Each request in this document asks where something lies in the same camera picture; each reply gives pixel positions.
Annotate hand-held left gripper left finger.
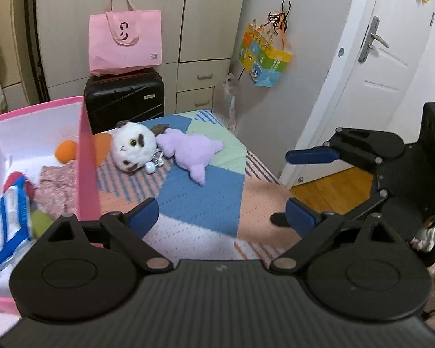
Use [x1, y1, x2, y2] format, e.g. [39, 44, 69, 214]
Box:
[40, 197, 175, 274]

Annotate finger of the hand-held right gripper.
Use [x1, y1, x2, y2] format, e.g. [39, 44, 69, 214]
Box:
[270, 188, 391, 227]
[285, 127, 414, 165]

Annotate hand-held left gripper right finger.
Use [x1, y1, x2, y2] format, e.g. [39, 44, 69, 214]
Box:
[269, 198, 403, 274]

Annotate pink cardboard box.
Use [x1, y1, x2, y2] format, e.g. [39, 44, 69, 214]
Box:
[0, 96, 103, 331]

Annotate floral pink cloth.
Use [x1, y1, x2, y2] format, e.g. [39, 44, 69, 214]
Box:
[32, 162, 79, 222]

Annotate orange ball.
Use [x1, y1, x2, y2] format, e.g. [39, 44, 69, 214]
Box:
[55, 139, 79, 164]

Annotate blue wipes packet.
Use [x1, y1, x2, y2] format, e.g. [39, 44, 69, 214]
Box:
[0, 176, 36, 273]

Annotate red fuzzy plush keychain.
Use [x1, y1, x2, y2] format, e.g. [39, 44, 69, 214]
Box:
[3, 171, 39, 197]

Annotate patchwork blanket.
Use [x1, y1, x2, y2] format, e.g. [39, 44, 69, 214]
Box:
[90, 109, 302, 262]

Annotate white round plush toy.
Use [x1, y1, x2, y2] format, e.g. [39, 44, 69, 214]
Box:
[110, 121, 158, 173]

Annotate purple plush toy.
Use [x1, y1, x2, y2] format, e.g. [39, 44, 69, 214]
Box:
[156, 128, 225, 186]

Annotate white door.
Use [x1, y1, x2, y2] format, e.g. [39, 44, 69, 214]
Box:
[279, 0, 435, 190]

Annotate clear plastic bag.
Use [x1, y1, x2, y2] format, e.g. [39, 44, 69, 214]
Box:
[222, 72, 240, 133]

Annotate colourful paper gift bag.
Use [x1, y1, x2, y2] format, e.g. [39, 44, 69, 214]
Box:
[238, 22, 293, 88]

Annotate black suitcase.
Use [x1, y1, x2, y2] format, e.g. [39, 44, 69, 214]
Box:
[83, 67, 166, 135]

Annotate pink tote bag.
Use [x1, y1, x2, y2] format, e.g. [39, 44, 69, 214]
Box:
[89, 0, 163, 77]

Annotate beige wardrobe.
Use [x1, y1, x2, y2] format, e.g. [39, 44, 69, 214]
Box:
[35, 0, 249, 117]

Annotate metal door handle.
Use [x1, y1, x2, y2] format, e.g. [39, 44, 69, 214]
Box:
[358, 16, 389, 63]

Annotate orange and black straps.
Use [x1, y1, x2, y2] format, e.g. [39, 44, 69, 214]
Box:
[266, 0, 293, 50]

